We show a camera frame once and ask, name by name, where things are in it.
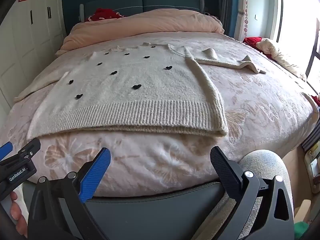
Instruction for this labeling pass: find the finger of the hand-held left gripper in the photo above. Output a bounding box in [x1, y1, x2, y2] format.
[14, 138, 41, 162]
[0, 141, 14, 160]

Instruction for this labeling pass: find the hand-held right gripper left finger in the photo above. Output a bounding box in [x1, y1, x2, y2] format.
[27, 147, 112, 240]

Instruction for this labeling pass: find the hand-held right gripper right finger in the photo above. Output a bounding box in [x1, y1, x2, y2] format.
[190, 146, 295, 240]

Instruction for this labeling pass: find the cream sweater with black hearts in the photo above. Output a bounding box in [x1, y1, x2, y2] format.
[14, 42, 262, 141]

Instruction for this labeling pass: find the person's left hand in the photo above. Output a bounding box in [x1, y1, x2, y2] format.
[10, 191, 29, 238]

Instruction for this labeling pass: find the person's leg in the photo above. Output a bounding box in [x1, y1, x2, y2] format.
[207, 149, 296, 240]

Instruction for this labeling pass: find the pink butterfly blanket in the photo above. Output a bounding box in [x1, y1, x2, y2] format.
[0, 32, 318, 198]

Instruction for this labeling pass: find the green object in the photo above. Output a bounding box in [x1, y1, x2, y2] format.
[293, 221, 312, 240]

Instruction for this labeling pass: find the white wardrobe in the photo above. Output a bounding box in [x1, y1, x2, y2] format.
[0, 0, 67, 115]

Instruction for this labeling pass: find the cream cloth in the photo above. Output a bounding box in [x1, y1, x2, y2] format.
[254, 37, 308, 81]

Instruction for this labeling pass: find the red pillow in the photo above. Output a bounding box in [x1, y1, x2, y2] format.
[84, 8, 125, 22]

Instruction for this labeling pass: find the peach duvet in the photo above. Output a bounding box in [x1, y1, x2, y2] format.
[55, 8, 225, 57]

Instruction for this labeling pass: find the dark teal curtain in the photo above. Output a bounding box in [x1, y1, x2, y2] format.
[217, 0, 241, 37]

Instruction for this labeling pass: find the window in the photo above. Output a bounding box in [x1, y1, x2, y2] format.
[267, 0, 320, 98]

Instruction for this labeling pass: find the teal bed headboard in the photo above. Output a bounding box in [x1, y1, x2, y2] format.
[79, 0, 208, 22]

